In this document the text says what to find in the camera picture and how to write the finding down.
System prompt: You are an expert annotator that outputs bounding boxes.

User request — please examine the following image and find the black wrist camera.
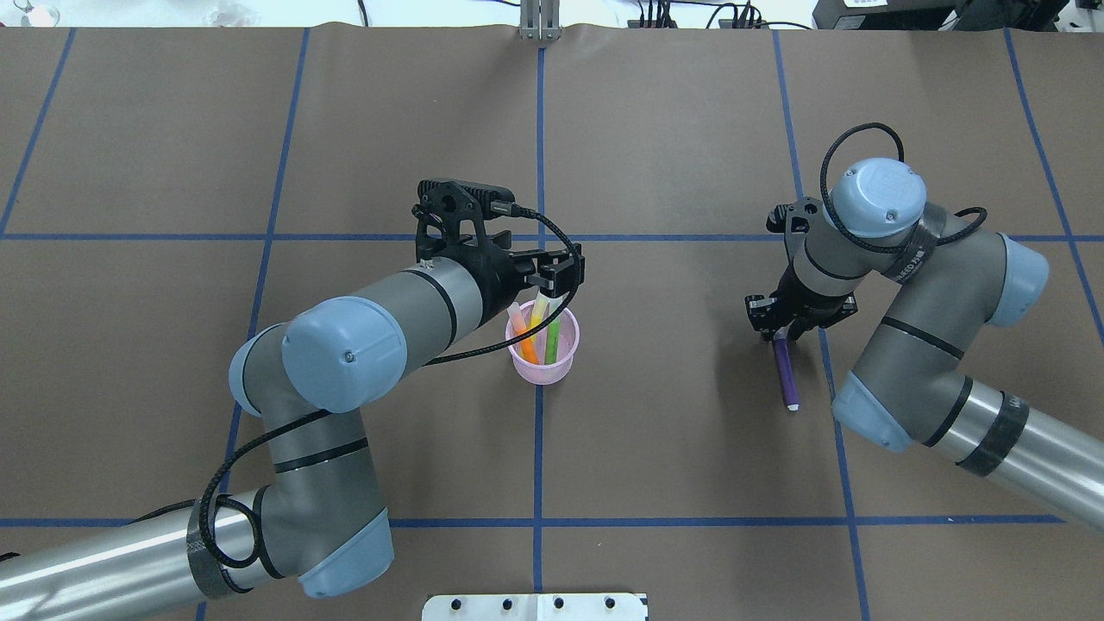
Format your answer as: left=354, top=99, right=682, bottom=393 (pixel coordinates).
left=411, top=178, right=516, bottom=262
left=765, top=197, right=822, bottom=260

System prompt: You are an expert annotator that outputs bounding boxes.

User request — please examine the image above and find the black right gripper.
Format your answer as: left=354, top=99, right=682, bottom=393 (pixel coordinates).
left=745, top=267, right=858, bottom=343

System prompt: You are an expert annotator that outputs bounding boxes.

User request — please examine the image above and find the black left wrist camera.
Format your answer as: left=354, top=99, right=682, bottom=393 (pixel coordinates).
left=411, top=178, right=516, bottom=262

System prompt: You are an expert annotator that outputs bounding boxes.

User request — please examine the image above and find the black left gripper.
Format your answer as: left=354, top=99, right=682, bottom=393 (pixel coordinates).
left=448, top=243, right=585, bottom=323

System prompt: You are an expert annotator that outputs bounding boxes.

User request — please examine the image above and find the orange highlighter pen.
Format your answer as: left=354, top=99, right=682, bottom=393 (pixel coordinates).
left=507, top=302, right=541, bottom=366

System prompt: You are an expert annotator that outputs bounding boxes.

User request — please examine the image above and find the yellow highlighter pen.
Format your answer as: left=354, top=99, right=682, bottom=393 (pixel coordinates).
left=522, top=293, right=551, bottom=365

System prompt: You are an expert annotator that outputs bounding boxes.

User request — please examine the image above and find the green highlighter pen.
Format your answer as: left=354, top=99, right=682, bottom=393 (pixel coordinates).
left=544, top=316, right=562, bottom=366

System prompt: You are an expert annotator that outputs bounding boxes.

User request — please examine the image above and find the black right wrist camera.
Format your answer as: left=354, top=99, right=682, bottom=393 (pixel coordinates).
left=765, top=197, right=822, bottom=260

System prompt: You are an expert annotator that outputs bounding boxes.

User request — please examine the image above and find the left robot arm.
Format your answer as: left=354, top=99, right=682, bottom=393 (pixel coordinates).
left=3, top=236, right=585, bottom=620

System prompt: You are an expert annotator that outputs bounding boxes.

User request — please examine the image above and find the pink mesh pen holder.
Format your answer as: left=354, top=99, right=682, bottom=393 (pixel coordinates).
left=505, top=295, right=578, bottom=386

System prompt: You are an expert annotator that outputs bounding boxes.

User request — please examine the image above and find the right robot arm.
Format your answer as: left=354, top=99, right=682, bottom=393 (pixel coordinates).
left=745, top=158, right=1103, bottom=530

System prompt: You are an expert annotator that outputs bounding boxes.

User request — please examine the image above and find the aluminium frame post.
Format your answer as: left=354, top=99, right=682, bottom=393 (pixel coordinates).
left=517, top=0, right=562, bottom=42

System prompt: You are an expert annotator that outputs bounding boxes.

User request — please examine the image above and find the purple marker pen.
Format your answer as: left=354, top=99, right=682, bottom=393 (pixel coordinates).
left=769, top=330, right=800, bottom=411

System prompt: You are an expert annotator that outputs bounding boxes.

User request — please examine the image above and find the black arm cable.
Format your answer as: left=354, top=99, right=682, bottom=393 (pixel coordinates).
left=198, top=203, right=586, bottom=570

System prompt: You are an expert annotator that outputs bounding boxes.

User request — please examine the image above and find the white camera stand pillar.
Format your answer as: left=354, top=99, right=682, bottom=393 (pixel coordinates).
left=421, top=593, right=649, bottom=620

